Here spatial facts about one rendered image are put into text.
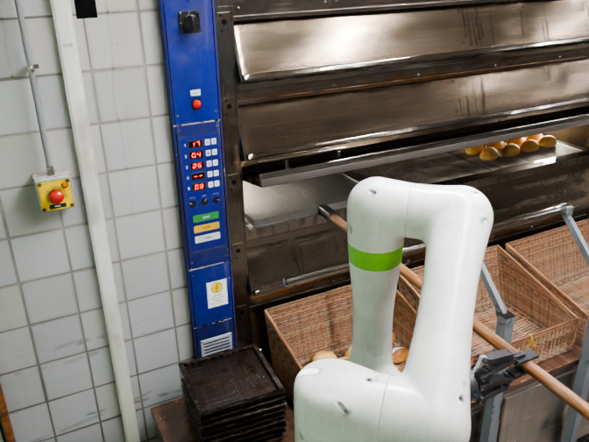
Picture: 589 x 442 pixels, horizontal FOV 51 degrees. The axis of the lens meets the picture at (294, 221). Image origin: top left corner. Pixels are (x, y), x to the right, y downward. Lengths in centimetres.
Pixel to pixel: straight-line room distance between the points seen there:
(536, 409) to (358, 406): 177
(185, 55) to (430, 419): 129
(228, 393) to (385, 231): 102
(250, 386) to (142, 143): 86
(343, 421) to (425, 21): 166
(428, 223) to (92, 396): 149
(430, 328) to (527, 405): 161
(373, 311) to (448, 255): 27
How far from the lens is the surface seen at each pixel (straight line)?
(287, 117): 211
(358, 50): 218
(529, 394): 263
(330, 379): 104
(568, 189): 317
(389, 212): 120
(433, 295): 111
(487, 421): 246
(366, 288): 130
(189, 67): 191
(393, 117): 232
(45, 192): 187
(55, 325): 214
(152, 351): 227
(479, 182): 272
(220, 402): 204
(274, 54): 204
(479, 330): 167
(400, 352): 248
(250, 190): 250
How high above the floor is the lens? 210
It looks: 24 degrees down
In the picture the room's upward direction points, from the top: 1 degrees counter-clockwise
